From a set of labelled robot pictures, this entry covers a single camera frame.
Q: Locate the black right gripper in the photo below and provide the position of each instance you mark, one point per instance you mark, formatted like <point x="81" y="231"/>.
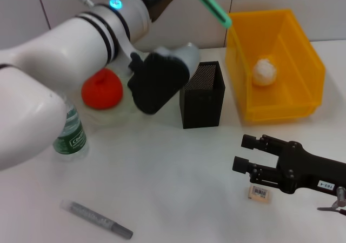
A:
<point x="305" y="167"/>

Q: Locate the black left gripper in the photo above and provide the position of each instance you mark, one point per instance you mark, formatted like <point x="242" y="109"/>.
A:
<point x="162" y="0"/>

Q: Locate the beige eraser with barcode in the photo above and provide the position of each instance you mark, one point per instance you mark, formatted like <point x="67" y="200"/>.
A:
<point x="259" y="194"/>

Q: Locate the green utility knife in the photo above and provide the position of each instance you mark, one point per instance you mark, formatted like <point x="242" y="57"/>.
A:
<point x="213" y="8"/>

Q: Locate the white paper ball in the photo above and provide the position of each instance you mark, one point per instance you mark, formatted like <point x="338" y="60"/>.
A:
<point x="265" y="71"/>

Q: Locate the clear green-label water bottle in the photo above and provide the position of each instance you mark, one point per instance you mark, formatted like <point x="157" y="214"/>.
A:
<point x="71" y="137"/>

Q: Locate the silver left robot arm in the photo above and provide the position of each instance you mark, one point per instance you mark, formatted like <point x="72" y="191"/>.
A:
<point x="54" y="64"/>

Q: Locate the black mesh pen holder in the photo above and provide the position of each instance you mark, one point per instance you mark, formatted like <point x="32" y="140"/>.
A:
<point x="202" y="108"/>

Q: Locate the pale green glass fruit plate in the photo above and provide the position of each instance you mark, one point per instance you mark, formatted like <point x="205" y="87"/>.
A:
<point x="108" y="117"/>

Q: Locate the grey marker pen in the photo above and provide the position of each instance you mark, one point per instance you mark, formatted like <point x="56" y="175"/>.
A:
<point x="94" y="217"/>

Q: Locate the yellow plastic bin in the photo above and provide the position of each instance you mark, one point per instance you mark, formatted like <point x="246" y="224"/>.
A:
<point x="243" y="51"/>

